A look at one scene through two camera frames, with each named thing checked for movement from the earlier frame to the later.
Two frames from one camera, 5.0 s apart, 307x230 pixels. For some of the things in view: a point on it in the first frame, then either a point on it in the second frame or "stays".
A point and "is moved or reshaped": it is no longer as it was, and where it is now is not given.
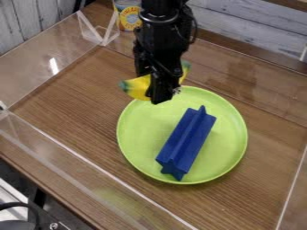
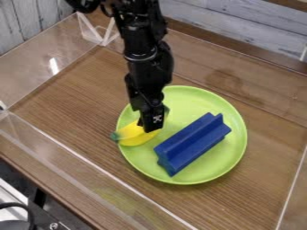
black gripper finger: (143, 66) to (137, 108)
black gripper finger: (163, 86) to (154, 118)
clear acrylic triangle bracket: (99, 34) stays
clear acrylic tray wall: (61, 110) stays
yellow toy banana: (135, 85) is moved or reshaped
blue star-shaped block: (185, 142) is moved or reshaped
